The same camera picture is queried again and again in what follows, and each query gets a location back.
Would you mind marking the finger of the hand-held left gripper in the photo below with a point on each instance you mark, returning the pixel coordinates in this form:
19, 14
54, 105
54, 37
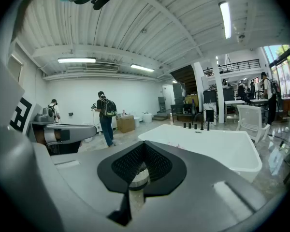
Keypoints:
79, 132

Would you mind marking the large glass window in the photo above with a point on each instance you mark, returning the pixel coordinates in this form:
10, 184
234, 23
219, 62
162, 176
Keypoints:
280, 62

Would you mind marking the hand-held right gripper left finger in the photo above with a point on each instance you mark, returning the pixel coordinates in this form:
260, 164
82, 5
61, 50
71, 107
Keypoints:
87, 173

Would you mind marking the small cardboard box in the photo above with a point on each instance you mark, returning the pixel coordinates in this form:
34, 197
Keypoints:
125, 124

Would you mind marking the black balcony railing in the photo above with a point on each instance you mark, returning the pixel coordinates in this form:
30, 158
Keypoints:
232, 66

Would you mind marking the tall black cabinet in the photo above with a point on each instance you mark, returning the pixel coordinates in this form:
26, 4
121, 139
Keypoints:
178, 93

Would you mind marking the marble cabinet with black panel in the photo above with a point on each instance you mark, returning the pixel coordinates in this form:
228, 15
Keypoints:
209, 113

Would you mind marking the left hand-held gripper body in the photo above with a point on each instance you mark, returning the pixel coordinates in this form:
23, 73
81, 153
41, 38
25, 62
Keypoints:
19, 115

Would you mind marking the white plastic chair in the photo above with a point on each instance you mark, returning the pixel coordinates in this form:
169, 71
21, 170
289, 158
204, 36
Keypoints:
251, 120

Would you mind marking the white door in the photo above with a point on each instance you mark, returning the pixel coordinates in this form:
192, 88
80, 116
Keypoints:
168, 97

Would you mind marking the low wooden step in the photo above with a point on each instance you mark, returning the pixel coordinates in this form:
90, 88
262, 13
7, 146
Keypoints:
161, 117

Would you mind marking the long ceiling light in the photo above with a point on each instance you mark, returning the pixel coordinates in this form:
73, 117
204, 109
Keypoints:
76, 60
225, 18
142, 68

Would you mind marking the white ceiling air vent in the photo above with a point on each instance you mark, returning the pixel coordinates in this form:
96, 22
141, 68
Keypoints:
101, 66

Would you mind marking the black table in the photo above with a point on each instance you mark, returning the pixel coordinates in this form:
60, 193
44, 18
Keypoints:
182, 105

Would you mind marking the dark wooden staircase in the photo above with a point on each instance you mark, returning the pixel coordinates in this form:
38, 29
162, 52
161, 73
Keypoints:
183, 77

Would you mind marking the white plastic bucket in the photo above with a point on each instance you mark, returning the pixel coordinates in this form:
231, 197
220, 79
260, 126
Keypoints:
147, 118

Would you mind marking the white pillar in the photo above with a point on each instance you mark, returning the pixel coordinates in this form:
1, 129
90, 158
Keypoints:
198, 83
218, 88

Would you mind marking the white bathtub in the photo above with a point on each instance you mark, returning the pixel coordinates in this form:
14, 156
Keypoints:
207, 149

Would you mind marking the yellow box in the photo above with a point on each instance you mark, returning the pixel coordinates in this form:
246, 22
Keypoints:
191, 99

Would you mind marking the white round container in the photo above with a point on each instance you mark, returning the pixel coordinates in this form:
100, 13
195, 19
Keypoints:
137, 122

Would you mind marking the green and black backpack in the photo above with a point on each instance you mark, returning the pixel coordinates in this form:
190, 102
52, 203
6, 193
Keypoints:
110, 109

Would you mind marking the gray metal cart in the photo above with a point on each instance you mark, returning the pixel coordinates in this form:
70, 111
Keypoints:
162, 104

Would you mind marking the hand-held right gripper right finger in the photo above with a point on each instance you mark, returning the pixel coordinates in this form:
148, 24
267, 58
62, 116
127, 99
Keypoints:
203, 178

